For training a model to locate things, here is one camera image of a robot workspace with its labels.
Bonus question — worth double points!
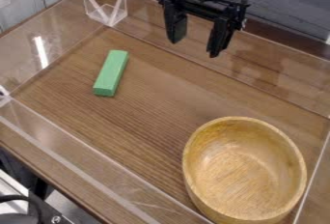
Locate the clear acrylic enclosure walls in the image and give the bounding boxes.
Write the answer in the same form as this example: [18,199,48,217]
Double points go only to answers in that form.
[0,0,330,224]

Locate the green rectangular block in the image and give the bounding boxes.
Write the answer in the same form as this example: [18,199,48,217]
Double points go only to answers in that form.
[92,50,129,97]

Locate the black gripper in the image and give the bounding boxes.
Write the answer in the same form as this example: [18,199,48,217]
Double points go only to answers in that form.
[161,0,250,58]

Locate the brown wooden bowl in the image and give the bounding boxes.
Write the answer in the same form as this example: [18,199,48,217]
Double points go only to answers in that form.
[182,116,308,224]

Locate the clear acrylic corner bracket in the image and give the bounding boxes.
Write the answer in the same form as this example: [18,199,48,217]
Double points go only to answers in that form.
[83,0,129,27]

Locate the black cable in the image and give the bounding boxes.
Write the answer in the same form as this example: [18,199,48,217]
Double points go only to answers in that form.
[0,194,44,224]

